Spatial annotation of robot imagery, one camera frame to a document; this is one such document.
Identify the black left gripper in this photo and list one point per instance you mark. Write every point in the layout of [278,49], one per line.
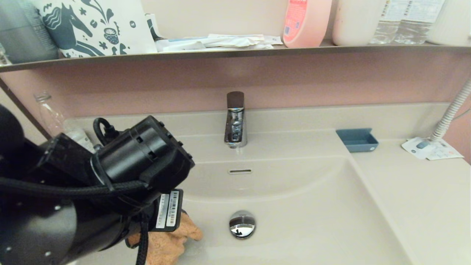
[140,154]

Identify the orange and grey cleaning cloth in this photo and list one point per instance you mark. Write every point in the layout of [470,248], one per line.
[169,246]

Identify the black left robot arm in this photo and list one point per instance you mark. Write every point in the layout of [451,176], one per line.
[36,228]

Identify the chrome sink drain stopper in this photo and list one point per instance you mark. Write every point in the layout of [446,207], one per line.
[242,223]

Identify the beige wash basin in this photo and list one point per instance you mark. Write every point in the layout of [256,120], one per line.
[312,221]

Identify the black tag with barcode stickers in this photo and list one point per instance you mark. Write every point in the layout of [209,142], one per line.
[169,209]

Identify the clear uncapped plastic water bottle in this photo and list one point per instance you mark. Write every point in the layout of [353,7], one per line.
[51,117]

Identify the white packet with blue stripe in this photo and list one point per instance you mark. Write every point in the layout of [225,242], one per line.
[183,46]

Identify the white pouch with black print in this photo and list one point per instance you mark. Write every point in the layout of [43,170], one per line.
[153,28]

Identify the white bag with horse print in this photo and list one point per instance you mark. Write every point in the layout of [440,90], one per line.
[92,29]

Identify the crumpled clear plastic packet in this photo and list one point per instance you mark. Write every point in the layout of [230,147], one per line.
[239,41]

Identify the grey cylindrical container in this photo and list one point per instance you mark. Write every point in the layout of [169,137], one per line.
[22,33]

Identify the small white printed sachet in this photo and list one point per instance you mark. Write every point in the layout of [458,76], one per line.
[274,39]

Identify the pink lotion bottle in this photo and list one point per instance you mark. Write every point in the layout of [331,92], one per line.
[306,22]

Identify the blue plastic soap dish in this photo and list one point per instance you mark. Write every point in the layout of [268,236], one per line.
[356,141]

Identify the white smooth jar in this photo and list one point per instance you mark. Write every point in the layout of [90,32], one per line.
[353,22]

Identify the white packet with blue logo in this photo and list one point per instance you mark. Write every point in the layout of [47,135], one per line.
[410,146]

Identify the clear labelled water bottle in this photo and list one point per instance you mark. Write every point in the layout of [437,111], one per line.
[386,29]
[419,25]

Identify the white printed paper leaflet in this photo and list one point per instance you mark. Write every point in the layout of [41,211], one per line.
[447,151]

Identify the white ribbed container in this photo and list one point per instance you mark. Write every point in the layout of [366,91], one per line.
[452,22]

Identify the brown wall shelf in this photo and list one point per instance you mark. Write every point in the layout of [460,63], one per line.
[220,54]

